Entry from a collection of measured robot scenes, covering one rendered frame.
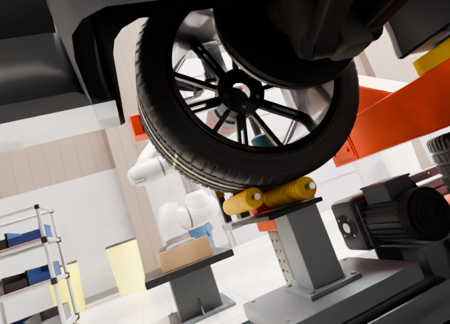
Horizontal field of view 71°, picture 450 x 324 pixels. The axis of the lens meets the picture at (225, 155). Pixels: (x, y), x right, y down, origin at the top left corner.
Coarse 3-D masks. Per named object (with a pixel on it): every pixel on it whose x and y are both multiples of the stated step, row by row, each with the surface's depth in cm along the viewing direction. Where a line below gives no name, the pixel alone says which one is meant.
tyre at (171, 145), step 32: (160, 32) 82; (160, 64) 80; (352, 64) 95; (160, 96) 78; (352, 96) 92; (160, 128) 77; (192, 128) 78; (352, 128) 90; (192, 160) 78; (224, 160) 77; (256, 160) 79; (288, 160) 81; (320, 160) 84; (224, 192) 97
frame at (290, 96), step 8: (216, 40) 117; (184, 56) 111; (192, 56) 117; (176, 64) 110; (280, 88) 124; (288, 96) 122; (296, 96) 118; (288, 104) 121; (296, 104) 117; (288, 128) 119; (288, 136) 113
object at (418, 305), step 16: (416, 288) 79; (432, 288) 75; (448, 288) 76; (384, 304) 76; (400, 304) 77; (416, 304) 73; (432, 304) 74; (448, 304) 75; (352, 320) 74; (368, 320) 74; (384, 320) 70; (400, 320) 71; (416, 320) 72; (432, 320) 73
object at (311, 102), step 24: (192, 24) 94; (168, 48) 82; (192, 48) 106; (168, 72) 80; (216, 72) 105; (240, 72) 104; (216, 96) 102; (264, 96) 104; (312, 96) 104; (336, 96) 91; (192, 120) 79; (240, 120) 103; (312, 120) 98; (240, 144) 80; (288, 144) 83
